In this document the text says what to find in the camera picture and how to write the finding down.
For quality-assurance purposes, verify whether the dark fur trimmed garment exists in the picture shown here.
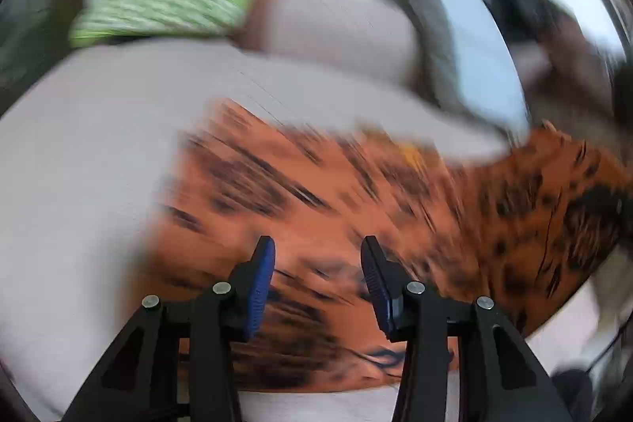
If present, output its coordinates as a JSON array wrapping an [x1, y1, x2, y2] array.
[[487, 0, 572, 44]]

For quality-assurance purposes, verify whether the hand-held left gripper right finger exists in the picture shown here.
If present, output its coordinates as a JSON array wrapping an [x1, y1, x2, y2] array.
[[360, 235, 570, 422]]

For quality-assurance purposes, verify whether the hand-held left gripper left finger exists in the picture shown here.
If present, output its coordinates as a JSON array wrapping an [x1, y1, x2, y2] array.
[[62, 235, 276, 422]]

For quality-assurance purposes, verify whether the grey blue pillow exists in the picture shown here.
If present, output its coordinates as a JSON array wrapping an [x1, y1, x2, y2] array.
[[371, 0, 531, 138]]

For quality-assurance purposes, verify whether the green checkered folded quilt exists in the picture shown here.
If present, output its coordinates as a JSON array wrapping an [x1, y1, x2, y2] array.
[[68, 0, 264, 48]]

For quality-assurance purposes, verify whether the orange black floral shirt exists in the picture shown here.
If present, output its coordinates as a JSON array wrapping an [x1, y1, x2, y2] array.
[[147, 98, 633, 396]]

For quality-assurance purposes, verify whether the pink bolster cushion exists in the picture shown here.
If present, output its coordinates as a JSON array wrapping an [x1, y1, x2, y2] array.
[[236, 0, 422, 87]]

